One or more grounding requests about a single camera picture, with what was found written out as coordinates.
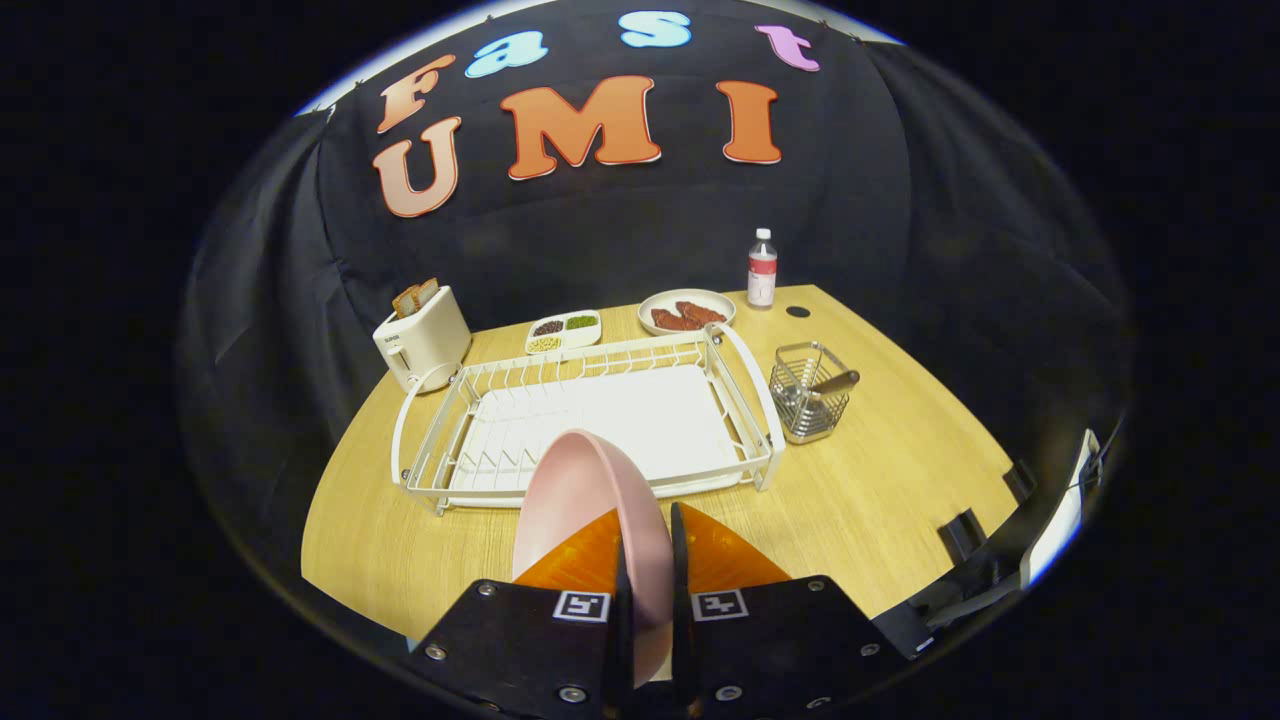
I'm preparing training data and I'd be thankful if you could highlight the black backdrop cloth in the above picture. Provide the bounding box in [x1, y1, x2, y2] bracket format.
[180, 0, 1136, 601]

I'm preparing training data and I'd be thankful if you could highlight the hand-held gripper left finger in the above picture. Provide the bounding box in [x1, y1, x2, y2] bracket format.
[403, 507, 635, 720]

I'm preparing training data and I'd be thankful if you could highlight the white divided dish with beans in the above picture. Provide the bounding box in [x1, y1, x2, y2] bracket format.
[525, 309, 603, 357]

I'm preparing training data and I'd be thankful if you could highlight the white toaster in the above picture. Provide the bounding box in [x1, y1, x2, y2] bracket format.
[373, 285, 473, 394]

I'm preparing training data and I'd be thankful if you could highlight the white wire dish rack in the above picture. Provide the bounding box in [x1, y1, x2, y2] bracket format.
[391, 322, 787, 517]

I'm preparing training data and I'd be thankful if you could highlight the metal spoon with dark handle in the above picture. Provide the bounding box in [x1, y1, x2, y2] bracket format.
[775, 369, 861, 413]

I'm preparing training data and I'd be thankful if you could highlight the white plate with meat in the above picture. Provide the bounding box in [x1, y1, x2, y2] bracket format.
[638, 289, 737, 336]

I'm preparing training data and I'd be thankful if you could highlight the clear plastic water bottle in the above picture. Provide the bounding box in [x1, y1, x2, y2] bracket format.
[747, 228, 778, 310]

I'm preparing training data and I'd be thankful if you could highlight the pink plate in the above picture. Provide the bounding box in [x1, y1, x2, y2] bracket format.
[512, 429, 675, 689]

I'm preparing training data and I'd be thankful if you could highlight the metal wire basket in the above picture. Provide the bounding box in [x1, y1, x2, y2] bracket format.
[769, 341, 861, 445]

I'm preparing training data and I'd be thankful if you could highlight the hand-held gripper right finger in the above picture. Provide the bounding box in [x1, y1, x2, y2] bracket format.
[667, 502, 914, 720]

